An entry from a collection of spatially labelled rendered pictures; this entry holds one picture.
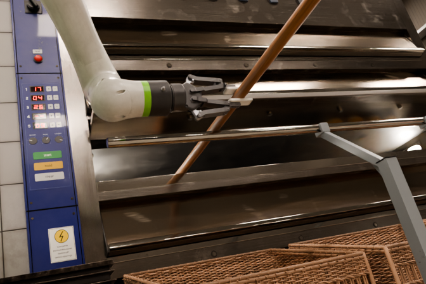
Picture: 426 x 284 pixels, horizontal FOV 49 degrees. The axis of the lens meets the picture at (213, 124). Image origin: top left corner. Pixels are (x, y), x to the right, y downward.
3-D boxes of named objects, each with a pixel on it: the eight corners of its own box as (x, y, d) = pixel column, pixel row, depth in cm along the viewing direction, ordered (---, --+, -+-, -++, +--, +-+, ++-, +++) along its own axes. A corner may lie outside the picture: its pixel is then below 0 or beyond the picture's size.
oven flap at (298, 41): (79, 54, 181) (72, 25, 194) (420, 56, 254) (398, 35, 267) (80, 44, 178) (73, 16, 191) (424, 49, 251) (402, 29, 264)
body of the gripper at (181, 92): (161, 91, 127) (193, 90, 130) (167, 119, 123) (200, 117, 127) (168, 76, 121) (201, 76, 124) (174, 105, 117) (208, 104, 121)
